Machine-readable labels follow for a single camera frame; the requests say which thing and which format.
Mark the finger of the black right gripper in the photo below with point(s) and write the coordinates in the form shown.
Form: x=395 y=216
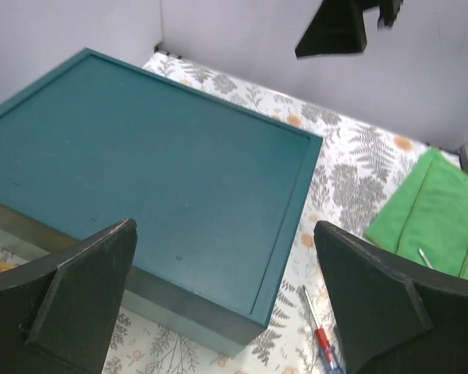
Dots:
x=338 y=26

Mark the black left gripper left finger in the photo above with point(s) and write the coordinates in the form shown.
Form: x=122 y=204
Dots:
x=58 y=312

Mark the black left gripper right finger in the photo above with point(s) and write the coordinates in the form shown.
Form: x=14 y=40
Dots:
x=393 y=315

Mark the red clear handle screwdriver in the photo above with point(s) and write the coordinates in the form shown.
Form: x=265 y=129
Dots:
x=326 y=350

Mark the green cloth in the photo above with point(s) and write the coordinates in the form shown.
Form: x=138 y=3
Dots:
x=429 y=210

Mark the teal box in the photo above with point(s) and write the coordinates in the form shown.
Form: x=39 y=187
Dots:
x=216 y=190

